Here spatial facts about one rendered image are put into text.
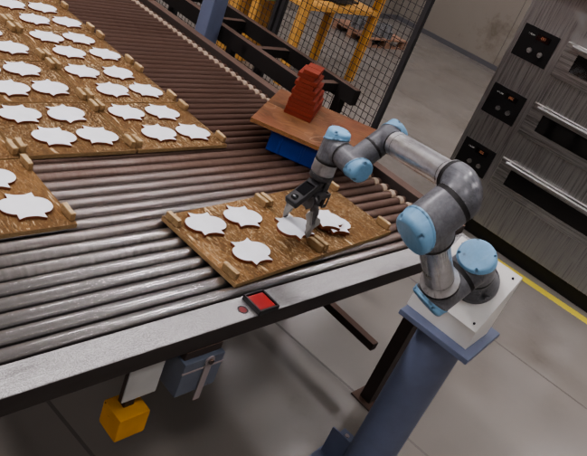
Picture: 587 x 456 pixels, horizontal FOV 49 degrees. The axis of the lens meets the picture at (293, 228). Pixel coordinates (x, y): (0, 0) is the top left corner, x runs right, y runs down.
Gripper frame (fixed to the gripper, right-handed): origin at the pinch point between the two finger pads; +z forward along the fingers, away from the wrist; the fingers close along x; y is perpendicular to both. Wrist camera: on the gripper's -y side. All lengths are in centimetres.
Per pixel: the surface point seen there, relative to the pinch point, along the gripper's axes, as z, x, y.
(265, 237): 5.9, 4.4, -6.7
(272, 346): 99, 21, 62
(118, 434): 35, -20, -72
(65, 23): 7, 172, 23
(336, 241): 5.5, -6.7, 19.0
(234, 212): 4.9, 18.1, -8.4
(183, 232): 6.4, 15.6, -32.3
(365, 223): 5.2, -3.0, 42.4
